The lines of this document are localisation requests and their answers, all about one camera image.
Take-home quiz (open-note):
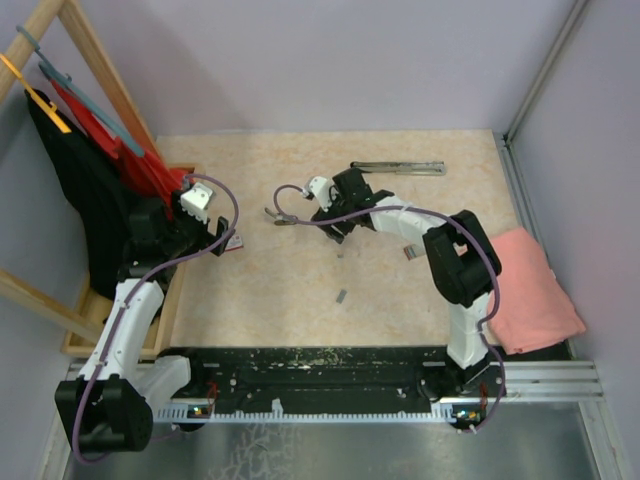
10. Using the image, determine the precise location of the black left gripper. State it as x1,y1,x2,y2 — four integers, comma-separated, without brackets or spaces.
161,189,234,256

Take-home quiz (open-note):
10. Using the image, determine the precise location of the red white staple box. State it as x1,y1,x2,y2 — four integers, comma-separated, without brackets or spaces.
403,245,425,261
225,234,244,251

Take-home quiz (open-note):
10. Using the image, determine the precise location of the large black chrome stapler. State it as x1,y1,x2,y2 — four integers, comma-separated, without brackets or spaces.
350,161,447,176

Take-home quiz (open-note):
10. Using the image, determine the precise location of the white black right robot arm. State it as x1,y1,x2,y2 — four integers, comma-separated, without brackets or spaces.
303,168,502,396

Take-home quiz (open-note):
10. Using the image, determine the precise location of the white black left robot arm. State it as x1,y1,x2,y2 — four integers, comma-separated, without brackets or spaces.
55,182,235,464

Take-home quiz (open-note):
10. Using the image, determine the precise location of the red hanging garment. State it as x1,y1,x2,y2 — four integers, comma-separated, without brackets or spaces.
50,80,188,206

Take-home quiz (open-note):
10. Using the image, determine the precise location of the black hanging garment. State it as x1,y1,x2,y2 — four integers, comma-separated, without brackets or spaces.
26,96,141,300

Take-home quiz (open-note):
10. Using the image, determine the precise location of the yellow clothes hanger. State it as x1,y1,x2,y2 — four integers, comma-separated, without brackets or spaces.
1,55,71,134

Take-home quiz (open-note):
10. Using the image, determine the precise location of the pink folded cloth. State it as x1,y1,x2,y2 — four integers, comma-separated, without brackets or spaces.
489,227,586,355

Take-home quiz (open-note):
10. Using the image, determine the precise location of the teal clothes hanger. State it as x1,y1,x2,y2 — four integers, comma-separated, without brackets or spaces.
16,25,145,158

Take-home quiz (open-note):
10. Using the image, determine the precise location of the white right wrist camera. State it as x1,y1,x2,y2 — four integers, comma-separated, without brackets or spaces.
302,176,332,212

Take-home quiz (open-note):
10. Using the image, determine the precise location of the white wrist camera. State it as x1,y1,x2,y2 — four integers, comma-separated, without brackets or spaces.
302,176,332,212
179,182,216,224

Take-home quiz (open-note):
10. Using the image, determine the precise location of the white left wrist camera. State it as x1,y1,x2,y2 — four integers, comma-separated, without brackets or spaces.
179,182,216,224

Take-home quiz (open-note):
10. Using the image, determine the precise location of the wooden clothes rack frame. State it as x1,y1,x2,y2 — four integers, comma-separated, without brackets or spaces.
1,1,213,360

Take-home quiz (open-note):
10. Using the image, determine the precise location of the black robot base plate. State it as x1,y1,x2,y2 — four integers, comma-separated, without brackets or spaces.
164,346,504,415

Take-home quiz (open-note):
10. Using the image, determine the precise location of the aluminium rail frame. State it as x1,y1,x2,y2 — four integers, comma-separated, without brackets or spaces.
44,348,630,479

